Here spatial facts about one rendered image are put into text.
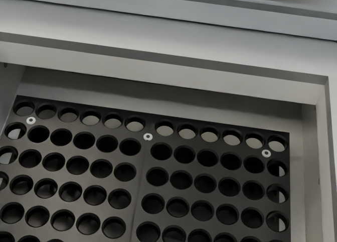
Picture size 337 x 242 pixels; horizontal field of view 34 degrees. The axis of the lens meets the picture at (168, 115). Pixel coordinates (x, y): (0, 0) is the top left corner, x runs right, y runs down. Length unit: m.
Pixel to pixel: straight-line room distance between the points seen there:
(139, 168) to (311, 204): 0.13
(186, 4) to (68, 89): 0.15
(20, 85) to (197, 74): 0.17
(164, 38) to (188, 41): 0.01
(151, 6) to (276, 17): 0.07
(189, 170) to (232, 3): 0.10
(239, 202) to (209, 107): 0.14
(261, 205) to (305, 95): 0.07
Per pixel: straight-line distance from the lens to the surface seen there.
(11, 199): 0.32
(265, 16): 0.33
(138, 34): 0.33
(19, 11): 0.35
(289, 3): 0.34
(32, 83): 0.45
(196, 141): 0.34
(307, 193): 0.40
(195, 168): 0.33
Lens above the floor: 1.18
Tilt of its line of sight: 52 degrees down
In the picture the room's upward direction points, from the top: 6 degrees clockwise
